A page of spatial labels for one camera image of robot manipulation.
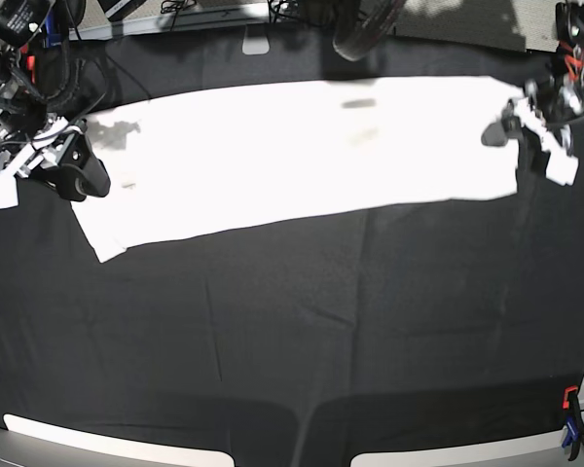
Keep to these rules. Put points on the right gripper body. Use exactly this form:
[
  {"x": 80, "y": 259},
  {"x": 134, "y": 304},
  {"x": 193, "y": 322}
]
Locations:
[{"x": 46, "y": 149}]

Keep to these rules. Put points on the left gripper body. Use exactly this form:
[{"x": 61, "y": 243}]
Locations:
[{"x": 530, "y": 109}]

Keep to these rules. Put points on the white printed t-shirt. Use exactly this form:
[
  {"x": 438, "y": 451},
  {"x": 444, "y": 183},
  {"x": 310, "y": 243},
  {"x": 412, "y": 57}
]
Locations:
[{"x": 208, "y": 161}]

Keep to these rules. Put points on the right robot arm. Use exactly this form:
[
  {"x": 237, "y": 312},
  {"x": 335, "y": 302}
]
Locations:
[{"x": 43, "y": 29}]

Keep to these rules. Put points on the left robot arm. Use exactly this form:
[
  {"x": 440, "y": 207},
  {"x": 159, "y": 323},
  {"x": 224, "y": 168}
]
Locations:
[{"x": 550, "y": 108}]

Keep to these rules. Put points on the red clamp top left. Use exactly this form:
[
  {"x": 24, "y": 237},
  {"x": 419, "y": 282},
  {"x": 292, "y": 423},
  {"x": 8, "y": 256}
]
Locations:
[{"x": 30, "y": 66}]

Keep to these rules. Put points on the red blue clamp bottom right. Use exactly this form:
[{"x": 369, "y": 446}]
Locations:
[{"x": 573, "y": 422}]

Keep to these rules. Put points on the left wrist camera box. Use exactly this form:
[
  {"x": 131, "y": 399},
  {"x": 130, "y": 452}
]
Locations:
[{"x": 562, "y": 169}]

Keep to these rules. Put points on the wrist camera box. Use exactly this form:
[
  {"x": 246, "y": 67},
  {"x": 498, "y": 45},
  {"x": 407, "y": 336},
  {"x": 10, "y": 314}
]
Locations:
[
  {"x": 562, "y": 169},
  {"x": 0, "y": 194}
]

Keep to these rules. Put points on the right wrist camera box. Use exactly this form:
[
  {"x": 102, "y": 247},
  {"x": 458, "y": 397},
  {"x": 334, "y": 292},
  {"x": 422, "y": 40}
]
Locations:
[{"x": 0, "y": 194}]

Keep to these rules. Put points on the grey camera mount base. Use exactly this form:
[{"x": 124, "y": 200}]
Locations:
[{"x": 255, "y": 40}]

